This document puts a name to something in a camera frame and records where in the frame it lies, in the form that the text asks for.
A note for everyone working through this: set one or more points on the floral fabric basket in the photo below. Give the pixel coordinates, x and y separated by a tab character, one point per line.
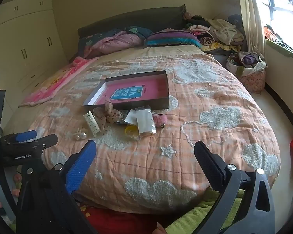
252	78

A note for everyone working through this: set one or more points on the green windowsill cloth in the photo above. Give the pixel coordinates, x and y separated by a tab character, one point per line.
285	52

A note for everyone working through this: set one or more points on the person's right hand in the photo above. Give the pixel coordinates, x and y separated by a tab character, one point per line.
159	229

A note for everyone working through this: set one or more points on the yellow round item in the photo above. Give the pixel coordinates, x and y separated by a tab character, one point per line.
131	131

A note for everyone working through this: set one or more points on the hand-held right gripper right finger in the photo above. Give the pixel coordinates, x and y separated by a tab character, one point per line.
210	164

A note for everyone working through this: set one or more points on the cream garment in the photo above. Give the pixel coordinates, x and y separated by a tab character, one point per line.
225	30

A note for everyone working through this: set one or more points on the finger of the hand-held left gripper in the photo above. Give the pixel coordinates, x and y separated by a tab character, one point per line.
26	135
45	141

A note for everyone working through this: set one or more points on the pink and dark floral duvet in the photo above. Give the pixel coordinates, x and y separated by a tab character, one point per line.
117	41

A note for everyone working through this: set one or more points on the green fuzzy cloth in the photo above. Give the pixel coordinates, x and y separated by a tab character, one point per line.
193	214

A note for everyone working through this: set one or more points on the cream wardrobe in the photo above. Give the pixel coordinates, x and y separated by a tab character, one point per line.
26	41

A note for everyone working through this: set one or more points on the striped purple teal pillow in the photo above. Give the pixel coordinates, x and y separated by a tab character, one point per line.
172	39

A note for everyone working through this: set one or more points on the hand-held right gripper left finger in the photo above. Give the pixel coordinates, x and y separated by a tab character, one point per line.
81	165

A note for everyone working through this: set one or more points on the clothes on windowsill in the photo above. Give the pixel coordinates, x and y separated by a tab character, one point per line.
273	34

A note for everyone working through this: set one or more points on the pile of clothes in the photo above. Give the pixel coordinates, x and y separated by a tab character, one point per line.
200	33

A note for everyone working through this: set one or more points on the small white plastic bag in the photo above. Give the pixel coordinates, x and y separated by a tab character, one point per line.
131	117

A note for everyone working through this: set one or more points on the cream curtain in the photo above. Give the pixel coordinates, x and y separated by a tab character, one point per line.
250	17

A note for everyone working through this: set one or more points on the red cloth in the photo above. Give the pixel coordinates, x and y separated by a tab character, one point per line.
117	220

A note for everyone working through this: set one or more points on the cream hair claw clip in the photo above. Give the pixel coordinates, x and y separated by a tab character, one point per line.
91	124

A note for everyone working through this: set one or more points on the grey box with pink inside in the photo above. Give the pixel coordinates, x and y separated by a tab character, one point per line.
151	87

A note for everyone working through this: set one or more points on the clear bag with white card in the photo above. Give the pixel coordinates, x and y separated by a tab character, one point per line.
145	121

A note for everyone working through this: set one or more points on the silvery plastic bag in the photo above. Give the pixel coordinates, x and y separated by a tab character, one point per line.
122	117

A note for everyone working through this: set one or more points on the pink cartoon blanket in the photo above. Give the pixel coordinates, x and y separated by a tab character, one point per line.
53	82

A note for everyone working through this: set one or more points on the pearl hair ornament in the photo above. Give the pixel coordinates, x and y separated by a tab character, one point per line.
80	135

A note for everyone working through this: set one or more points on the dark bed headboard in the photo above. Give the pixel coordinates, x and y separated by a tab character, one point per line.
136	17

